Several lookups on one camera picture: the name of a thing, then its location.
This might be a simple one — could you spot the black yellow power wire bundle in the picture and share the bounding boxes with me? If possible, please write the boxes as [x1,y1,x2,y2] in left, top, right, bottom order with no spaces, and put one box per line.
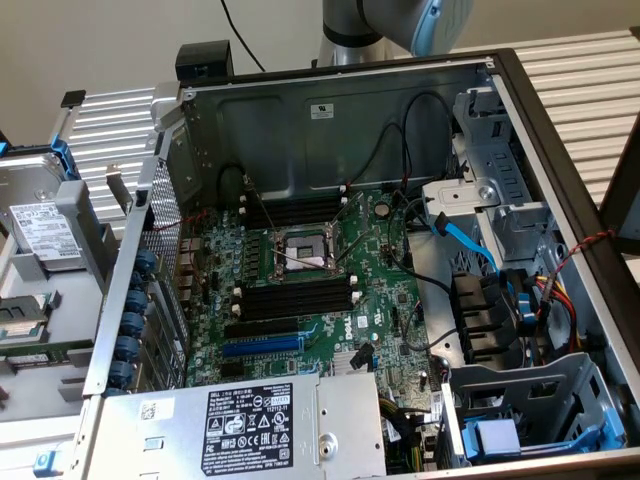
[378,394,439,477]

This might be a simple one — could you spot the small blue table latch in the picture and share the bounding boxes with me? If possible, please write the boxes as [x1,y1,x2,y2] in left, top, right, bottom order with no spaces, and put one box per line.
[33,449,58,478]

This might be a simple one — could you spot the blue card retainer clip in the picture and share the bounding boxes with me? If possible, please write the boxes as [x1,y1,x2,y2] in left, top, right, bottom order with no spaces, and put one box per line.
[115,335,143,363]
[124,287,151,314]
[119,312,147,339]
[108,360,136,388]
[133,248,159,275]

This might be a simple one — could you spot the silver expansion card bracket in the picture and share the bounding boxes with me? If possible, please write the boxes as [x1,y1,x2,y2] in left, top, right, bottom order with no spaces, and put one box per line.
[104,163,135,217]

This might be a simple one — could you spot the dark brown panel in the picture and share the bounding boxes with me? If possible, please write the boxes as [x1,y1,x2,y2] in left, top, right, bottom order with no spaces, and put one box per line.
[596,113,640,257]

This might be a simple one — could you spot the open grey PC case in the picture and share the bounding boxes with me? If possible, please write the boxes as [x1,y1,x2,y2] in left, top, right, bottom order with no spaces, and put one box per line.
[82,47,640,480]

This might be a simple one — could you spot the grey parts rack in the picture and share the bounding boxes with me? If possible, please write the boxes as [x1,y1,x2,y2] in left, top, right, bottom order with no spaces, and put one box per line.
[0,144,124,419]

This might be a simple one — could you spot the blue disk caddy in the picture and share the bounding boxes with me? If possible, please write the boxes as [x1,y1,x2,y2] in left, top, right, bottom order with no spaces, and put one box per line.
[0,137,82,184]

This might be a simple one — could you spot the metal CPU socket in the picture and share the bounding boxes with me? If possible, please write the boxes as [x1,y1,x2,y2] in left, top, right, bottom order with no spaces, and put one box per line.
[269,219,349,284]

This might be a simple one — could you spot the red yellow power wires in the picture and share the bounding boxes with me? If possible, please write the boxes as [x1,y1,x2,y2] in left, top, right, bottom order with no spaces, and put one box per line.
[532,271,585,352]

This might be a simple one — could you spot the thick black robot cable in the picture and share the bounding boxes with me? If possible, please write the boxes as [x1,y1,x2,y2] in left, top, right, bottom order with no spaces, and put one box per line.
[219,0,267,74]

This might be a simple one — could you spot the silver hard disk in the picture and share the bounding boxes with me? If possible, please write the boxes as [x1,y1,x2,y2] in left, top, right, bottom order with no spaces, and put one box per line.
[0,152,84,264]

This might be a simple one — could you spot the blue disk bay latch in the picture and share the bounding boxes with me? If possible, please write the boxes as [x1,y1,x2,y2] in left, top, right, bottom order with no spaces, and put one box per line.
[461,405,627,464]

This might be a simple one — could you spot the black fan shroud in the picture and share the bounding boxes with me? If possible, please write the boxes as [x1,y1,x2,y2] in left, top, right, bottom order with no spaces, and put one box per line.
[449,269,524,369]

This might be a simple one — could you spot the long black expansion slot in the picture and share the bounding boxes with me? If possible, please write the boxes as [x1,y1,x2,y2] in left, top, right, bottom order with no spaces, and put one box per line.
[223,316,302,340]

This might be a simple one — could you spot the black box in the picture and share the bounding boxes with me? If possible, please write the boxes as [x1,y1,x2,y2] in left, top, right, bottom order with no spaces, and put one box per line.
[175,42,234,82]

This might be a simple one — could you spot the grey disk bay cage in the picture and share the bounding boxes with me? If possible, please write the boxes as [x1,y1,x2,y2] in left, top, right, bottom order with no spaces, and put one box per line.
[441,351,629,471]

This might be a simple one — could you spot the low black looped wire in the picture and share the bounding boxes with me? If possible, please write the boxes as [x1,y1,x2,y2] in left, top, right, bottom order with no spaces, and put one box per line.
[349,124,410,189]

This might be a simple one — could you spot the thin metal locking lever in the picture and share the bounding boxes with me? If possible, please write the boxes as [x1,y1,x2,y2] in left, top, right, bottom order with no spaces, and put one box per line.
[243,177,282,239]
[337,232,380,263]

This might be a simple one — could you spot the small silver heatsink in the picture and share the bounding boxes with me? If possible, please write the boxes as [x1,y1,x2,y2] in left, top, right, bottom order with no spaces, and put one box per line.
[330,349,376,378]

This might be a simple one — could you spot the tall black looped wire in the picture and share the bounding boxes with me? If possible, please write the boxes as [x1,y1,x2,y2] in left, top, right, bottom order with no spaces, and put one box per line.
[401,91,455,197]

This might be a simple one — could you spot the short black wire loop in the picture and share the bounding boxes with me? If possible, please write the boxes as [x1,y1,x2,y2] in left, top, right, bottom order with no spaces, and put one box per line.
[216,163,249,202]

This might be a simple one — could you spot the long red black twisted wire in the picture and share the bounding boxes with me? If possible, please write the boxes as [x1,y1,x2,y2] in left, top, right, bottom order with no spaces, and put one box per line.
[541,229,620,292]

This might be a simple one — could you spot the silver power supply unit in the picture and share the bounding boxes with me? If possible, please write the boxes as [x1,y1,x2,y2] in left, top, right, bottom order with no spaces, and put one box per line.
[97,372,389,480]

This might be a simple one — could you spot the grey optical drive bay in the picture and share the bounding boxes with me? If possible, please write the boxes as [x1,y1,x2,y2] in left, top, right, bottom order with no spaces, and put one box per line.
[422,86,557,267]

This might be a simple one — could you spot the blue SATA connector wire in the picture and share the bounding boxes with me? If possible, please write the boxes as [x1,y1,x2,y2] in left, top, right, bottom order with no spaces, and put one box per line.
[501,271,533,324]

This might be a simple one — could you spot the blue expansion slot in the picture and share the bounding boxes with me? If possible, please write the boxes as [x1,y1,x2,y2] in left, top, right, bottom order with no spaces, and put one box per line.
[221,335,306,358]

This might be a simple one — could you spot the green Dell motherboard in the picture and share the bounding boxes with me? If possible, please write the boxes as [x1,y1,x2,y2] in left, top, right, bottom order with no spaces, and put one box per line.
[182,187,451,480]

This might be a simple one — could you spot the short red black wire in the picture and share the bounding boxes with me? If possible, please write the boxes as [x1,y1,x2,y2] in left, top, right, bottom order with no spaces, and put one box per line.
[151,209,209,233]

